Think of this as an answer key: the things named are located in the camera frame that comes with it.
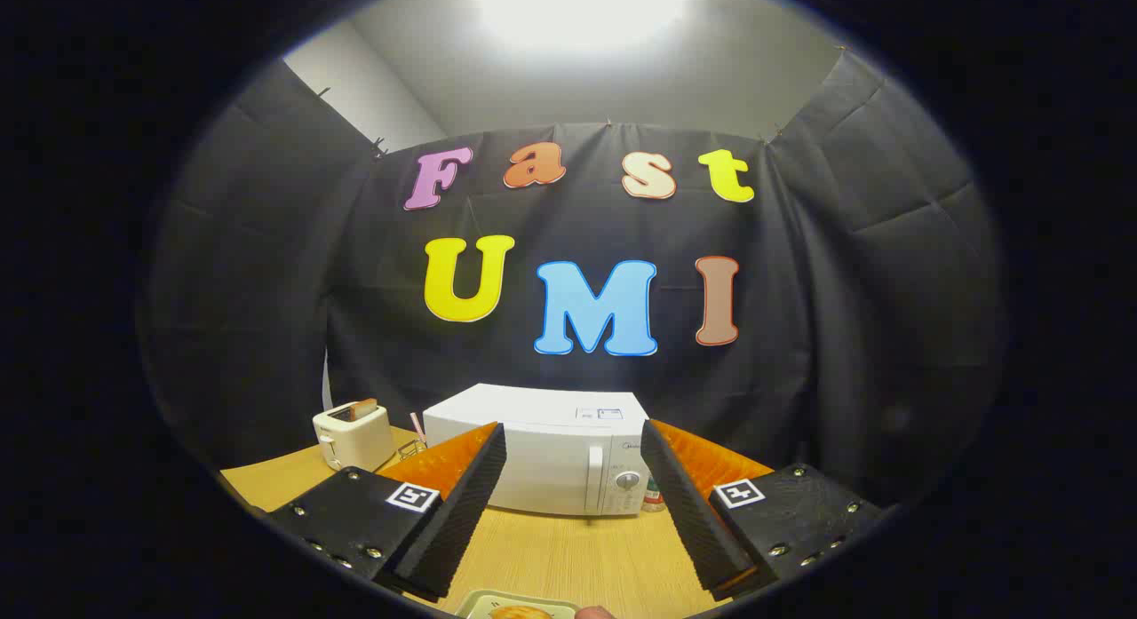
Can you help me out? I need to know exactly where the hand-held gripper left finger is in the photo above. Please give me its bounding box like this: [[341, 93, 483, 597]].
[[266, 421, 508, 602]]

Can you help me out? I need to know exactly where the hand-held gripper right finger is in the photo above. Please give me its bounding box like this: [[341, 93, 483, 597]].
[[640, 418, 889, 602]]

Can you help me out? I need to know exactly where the white microwave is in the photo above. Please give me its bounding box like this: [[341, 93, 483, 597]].
[[423, 384, 654, 518]]

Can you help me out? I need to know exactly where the speckled white plate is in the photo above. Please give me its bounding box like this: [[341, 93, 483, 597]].
[[455, 589, 582, 619]]

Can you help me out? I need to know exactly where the white toaster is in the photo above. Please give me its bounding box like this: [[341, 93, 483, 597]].
[[313, 403, 396, 472]]

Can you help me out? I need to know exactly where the black backdrop cloth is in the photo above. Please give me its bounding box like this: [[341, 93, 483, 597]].
[[142, 51, 1009, 513]]

